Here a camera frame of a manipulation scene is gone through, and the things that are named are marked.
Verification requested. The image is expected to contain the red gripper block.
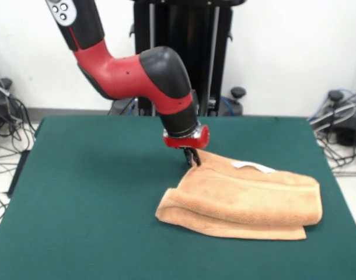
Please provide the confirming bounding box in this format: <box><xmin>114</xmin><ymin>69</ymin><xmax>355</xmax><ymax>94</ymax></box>
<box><xmin>162</xmin><ymin>125</ymin><xmax>210</xmax><ymax>168</ymax></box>

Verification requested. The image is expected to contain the tan terry towel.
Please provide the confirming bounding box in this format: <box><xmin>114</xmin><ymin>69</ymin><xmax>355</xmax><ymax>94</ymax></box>
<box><xmin>155</xmin><ymin>149</ymin><xmax>323</xmax><ymax>240</ymax></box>

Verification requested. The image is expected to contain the dark green tablecloth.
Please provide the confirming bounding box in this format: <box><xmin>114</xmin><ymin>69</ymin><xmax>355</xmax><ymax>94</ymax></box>
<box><xmin>0</xmin><ymin>115</ymin><xmax>356</xmax><ymax>280</ymax></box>

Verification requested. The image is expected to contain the black stand leg with knob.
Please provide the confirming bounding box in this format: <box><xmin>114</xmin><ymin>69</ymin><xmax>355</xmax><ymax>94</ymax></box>
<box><xmin>310</xmin><ymin>89</ymin><xmax>356</xmax><ymax>146</ymax></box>
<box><xmin>0</xmin><ymin>77</ymin><xmax>14</xmax><ymax>135</ymax></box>

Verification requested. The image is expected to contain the blue cable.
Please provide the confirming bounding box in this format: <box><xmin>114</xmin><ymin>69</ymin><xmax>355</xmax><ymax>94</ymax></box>
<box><xmin>220</xmin><ymin>97</ymin><xmax>236</xmax><ymax>114</ymax></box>

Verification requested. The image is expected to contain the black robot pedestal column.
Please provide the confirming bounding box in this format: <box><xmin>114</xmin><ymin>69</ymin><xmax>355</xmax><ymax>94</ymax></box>
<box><xmin>128</xmin><ymin>0</ymin><xmax>235</xmax><ymax>117</ymax></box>

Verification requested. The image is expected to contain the tangle of grey blue cables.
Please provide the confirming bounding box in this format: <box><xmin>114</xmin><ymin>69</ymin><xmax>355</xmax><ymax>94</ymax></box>
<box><xmin>308</xmin><ymin>87</ymin><xmax>356</xmax><ymax>176</ymax></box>

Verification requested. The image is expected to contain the tangle of black cables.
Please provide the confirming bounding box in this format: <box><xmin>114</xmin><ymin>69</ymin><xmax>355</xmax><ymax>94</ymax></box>
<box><xmin>0</xmin><ymin>55</ymin><xmax>36</xmax><ymax>234</ymax></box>

